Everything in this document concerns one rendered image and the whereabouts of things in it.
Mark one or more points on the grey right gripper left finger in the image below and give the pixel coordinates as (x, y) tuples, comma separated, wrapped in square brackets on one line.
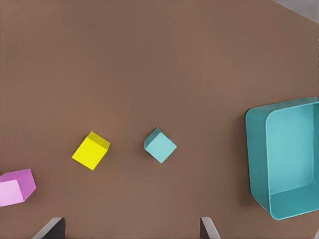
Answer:
[(52, 229)]

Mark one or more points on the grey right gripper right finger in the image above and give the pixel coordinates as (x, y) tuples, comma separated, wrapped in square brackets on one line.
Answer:
[(208, 229)]

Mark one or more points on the pink cube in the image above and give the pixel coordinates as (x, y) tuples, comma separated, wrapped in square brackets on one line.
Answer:
[(15, 188)]

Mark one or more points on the yellow cube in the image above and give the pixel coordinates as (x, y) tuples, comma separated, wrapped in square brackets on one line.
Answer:
[(90, 151)]

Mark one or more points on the light blue cube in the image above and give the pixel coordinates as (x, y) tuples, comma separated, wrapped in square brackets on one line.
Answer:
[(160, 146)]

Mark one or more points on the teal rectangular bin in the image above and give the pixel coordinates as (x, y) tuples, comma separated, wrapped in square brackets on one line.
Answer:
[(286, 159)]

